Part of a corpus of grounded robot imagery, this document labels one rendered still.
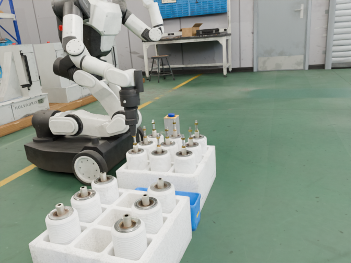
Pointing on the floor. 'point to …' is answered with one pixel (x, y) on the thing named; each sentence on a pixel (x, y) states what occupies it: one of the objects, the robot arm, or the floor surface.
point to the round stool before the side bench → (159, 67)
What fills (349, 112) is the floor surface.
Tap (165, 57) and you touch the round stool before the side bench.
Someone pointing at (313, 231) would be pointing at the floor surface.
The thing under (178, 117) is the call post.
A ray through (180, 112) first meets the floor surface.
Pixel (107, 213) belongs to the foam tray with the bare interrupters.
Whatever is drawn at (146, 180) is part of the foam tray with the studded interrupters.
